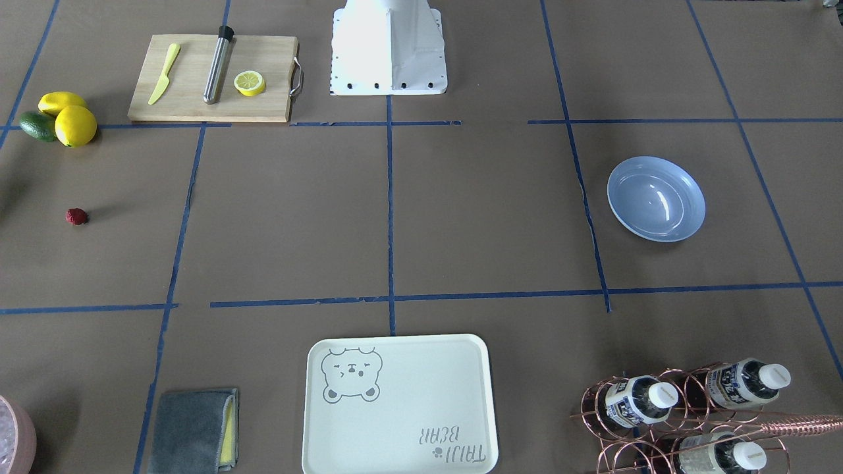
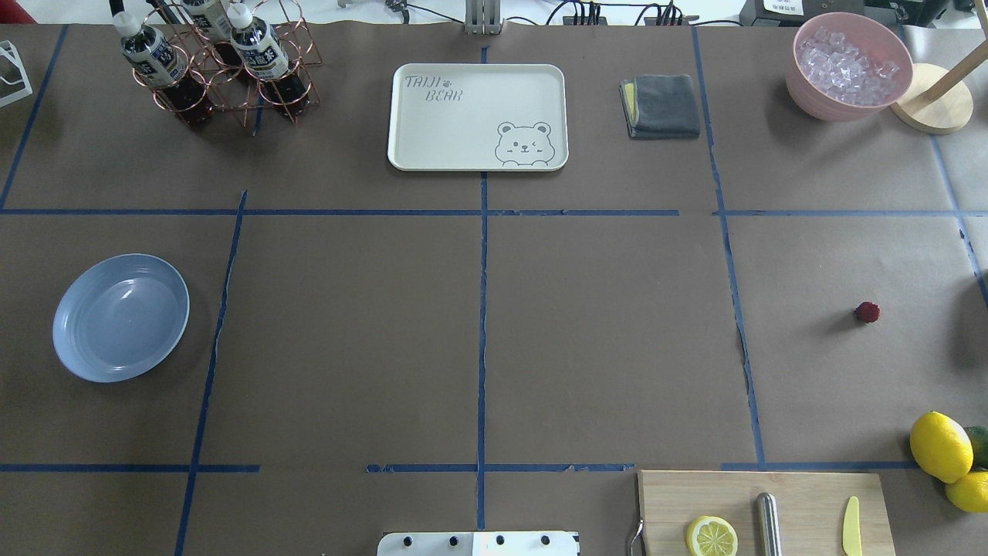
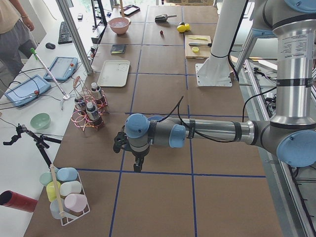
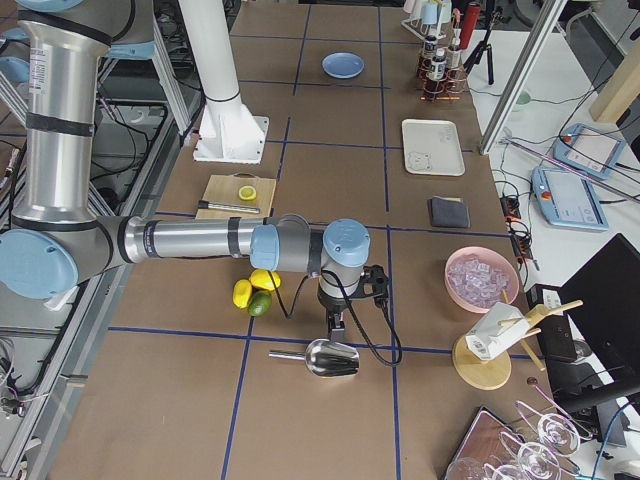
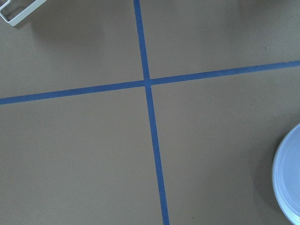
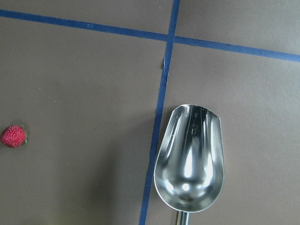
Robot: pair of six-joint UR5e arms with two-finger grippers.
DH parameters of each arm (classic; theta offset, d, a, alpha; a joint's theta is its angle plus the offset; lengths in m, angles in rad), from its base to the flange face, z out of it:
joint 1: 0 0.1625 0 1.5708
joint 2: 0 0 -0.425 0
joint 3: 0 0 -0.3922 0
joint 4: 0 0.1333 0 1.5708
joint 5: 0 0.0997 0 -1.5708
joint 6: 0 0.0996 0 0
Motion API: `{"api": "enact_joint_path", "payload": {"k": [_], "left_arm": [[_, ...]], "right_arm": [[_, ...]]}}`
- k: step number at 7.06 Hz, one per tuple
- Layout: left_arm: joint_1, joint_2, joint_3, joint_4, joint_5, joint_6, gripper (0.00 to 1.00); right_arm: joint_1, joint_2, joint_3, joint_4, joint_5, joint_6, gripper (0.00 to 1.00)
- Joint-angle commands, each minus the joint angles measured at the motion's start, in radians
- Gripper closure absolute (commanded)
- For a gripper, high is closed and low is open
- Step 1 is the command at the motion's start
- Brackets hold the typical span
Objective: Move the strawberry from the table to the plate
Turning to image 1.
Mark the blue plate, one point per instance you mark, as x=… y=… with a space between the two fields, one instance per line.
x=656 y=199

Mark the red strawberry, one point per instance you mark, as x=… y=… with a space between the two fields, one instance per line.
x=76 y=216

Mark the cream bear tray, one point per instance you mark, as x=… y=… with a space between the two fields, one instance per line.
x=399 y=404

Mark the lemon half slice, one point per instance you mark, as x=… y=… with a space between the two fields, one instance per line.
x=249 y=83

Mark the steel muddler black cap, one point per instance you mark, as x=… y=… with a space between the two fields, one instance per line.
x=221 y=54

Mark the tea bottle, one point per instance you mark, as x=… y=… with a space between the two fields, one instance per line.
x=636 y=402
x=718 y=452
x=736 y=386

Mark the grey yellow cloth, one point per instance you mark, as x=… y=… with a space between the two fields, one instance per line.
x=196 y=431

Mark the yellow plastic knife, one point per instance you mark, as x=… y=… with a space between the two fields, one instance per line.
x=163 y=80

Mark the yellow lemon front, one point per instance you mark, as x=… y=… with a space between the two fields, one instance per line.
x=75 y=126

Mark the yellow lemon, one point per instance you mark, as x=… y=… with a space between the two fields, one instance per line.
x=55 y=102
x=75 y=126

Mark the tea bottle front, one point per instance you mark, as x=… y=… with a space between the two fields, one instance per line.
x=718 y=452

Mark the yellow lemon rear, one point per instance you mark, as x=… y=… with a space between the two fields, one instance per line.
x=55 y=102

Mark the green avocado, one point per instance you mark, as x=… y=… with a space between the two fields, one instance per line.
x=38 y=125

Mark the pink bowl of ice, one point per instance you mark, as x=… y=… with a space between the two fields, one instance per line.
x=18 y=438

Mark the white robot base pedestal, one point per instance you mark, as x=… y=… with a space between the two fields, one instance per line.
x=387 y=48

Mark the copper wire bottle rack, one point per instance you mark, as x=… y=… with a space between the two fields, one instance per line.
x=636 y=450

